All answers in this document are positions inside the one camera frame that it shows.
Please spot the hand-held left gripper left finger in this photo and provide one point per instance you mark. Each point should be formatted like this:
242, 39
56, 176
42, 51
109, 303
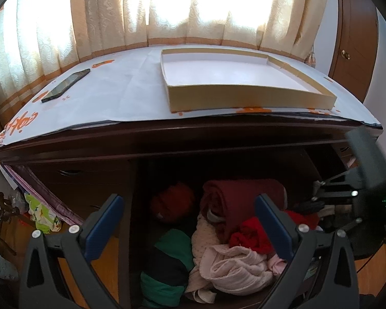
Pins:
104, 219

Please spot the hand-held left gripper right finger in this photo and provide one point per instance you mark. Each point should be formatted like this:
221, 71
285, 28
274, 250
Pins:
274, 228

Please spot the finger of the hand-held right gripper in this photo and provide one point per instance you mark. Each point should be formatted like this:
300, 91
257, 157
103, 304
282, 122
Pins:
334, 189
308, 206

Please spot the bright red underwear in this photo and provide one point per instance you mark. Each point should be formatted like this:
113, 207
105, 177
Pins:
254, 235

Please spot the dark red underwear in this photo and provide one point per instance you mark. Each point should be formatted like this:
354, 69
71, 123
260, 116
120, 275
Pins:
241, 199

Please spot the pink fuzzy underwear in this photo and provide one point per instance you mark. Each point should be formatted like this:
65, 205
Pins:
241, 270

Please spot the pale pink dotted underwear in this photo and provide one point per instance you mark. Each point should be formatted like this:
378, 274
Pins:
206, 241

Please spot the green and navy underwear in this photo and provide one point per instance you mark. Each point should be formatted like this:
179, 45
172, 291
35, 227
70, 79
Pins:
169, 264

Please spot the wooden drawer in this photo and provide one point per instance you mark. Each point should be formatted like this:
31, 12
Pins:
167, 170

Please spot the shallow cardboard box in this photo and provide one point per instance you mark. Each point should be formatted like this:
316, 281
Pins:
231, 74

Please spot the closed dresser drawer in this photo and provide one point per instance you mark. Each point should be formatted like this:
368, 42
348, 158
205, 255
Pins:
93, 183

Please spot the orange-red underwear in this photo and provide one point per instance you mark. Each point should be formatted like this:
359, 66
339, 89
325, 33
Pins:
173, 201

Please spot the yellow-green printed cloth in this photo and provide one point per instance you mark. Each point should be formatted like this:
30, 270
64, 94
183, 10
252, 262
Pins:
41, 214

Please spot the pink patterned cloth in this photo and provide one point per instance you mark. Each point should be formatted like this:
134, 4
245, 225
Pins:
45, 196

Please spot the wooden coat rack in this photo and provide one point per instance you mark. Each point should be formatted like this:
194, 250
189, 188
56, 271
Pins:
1, 214

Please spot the grey plastic bag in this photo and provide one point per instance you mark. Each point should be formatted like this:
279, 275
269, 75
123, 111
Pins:
1, 265

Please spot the white printed table cover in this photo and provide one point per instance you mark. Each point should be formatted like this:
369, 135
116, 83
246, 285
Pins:
122, 90

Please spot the curtain tassel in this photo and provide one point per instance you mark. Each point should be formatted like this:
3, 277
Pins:
311, 57

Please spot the brass door knob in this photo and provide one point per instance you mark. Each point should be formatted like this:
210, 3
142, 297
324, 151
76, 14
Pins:
345, 54

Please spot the black smartphone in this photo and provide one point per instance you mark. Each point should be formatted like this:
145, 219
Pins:
66, 85

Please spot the brown wooden door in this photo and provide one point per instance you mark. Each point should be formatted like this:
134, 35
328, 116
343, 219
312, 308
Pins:
357, 22

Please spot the cream patterned curtain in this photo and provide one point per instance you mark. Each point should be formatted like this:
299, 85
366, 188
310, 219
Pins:
93, 16

